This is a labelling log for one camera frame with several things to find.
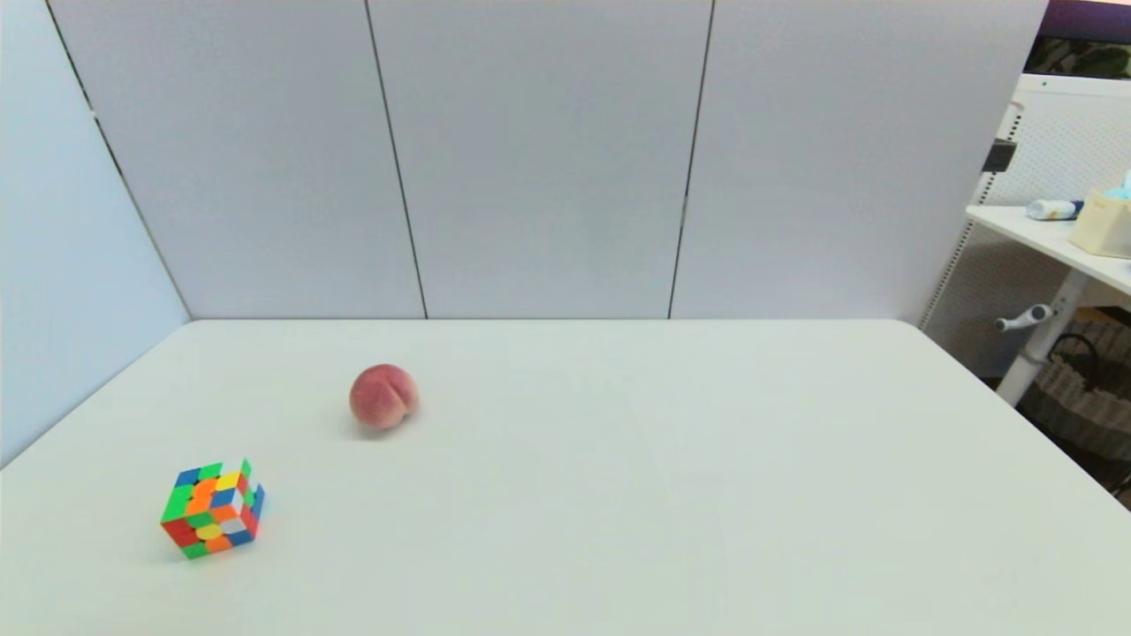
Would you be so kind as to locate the multicoloured rubiks cube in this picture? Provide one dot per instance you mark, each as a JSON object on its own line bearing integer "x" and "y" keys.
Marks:
{"x": 210, "y": 512}

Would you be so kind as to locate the pink peach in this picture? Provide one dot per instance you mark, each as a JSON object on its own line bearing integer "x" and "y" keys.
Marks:
{"x": 382, "y": 397}

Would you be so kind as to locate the black clip on panel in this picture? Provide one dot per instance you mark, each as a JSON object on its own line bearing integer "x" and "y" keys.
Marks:
{"x": 999, "y": 156}

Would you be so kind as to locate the white side table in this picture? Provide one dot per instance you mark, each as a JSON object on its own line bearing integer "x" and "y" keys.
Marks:
{"x": 1051, "y": 238}

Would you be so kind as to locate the white and blue bottle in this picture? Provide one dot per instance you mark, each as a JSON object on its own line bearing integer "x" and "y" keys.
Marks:
{"x": 1051, "y": 209}

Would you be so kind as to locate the woven basket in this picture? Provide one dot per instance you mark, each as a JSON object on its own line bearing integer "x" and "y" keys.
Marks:
{"x": 1087, "y": 411}

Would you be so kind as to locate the white perforated panel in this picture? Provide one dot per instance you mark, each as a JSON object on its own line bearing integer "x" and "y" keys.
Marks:
{"x": 1074, "y": 132}

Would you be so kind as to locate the cream storage box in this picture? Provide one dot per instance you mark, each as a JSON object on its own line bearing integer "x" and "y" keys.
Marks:
{"x": 1102, "y": 225}

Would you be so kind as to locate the teal item in box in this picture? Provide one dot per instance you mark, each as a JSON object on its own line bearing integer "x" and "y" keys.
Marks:
{"x": 1122, "y": 190}

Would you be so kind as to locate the camouflage fabric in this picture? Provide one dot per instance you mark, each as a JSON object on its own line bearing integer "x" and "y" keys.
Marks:
{"x": 1082, "y": 57}

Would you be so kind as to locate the purple board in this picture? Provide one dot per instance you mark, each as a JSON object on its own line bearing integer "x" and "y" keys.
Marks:
{"x": 1091, "y": 18}

